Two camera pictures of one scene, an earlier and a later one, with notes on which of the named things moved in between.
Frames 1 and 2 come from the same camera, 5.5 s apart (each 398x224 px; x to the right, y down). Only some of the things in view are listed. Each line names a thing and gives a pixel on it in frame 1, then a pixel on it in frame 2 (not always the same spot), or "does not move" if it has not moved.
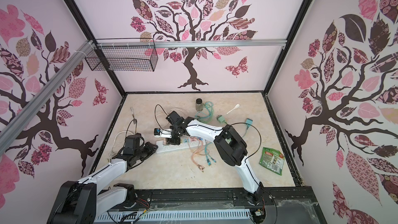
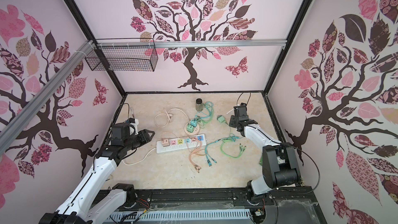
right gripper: (172, 141) to (232, 121)
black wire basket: (123, 54) does not move
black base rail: (284, 205) does not move
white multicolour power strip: (185, 143) does not move
